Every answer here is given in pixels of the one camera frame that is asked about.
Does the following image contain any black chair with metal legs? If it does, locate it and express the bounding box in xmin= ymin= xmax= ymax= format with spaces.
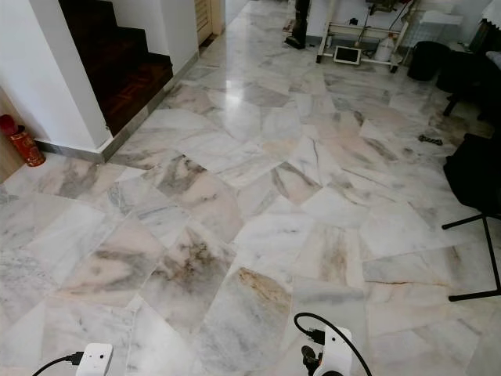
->
xmin=442 ymin=132 xmax=501 ymax=303

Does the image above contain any white framed tablet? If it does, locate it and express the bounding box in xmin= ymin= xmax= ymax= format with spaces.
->
xmin=333 ymin=45 xmax=363 ymax=67

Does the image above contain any white plastic jug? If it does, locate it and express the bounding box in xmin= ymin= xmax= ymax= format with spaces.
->
xmin=374 ymin=35 xmax=395 ymax=63

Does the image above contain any black round bin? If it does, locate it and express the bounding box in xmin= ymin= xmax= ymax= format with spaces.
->
xmin=407 ymin=41 xmax=452 ymax=82

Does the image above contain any black office chair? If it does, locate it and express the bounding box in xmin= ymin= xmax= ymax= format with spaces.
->
xmin=437 ymin=20 xmax=501 ymax=119

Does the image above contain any white metal rack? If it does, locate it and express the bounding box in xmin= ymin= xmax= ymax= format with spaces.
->
xmin=315 ymin=0 xmax=420 ymax=74

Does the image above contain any dark wooden staircase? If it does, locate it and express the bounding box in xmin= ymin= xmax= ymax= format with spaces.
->
xmin=58 ymin=0 xmax=175 ymax=136

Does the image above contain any wooden door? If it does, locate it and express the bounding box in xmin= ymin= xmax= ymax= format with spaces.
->
xmin=194 ymin=0 xmax=225 ymax=46

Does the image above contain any white mesh basket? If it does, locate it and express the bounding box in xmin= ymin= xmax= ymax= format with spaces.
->
xmin=415 ymin=9 xmax=467 ymax=45

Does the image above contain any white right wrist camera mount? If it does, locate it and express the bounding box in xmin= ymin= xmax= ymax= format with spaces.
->
xmin=320 ymin=327 xmax=354 ymax=376

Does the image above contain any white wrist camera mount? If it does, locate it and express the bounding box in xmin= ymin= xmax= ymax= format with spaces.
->
xmin=320 ymin=327 xmax=354 ymax=376
xmin=77 ymin=343 xmax=115 ymax=376

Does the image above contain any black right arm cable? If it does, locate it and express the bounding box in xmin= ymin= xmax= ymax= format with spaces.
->
xmin=294 ymin=312 xmax=373 ymax=376

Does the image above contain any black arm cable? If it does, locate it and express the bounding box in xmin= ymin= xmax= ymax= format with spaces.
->
xmin=34 ymin=352 xmax=84 ymax=376
xmin=294 ymin=312 xmax=373 ymax=376

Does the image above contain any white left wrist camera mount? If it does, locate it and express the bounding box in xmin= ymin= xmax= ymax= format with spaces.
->
xmin=77 ymin=343 xmax=115 ymax=376

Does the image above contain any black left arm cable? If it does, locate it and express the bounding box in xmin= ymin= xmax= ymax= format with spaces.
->
xmin=34 ymin=352 xmax=84 ymax=376

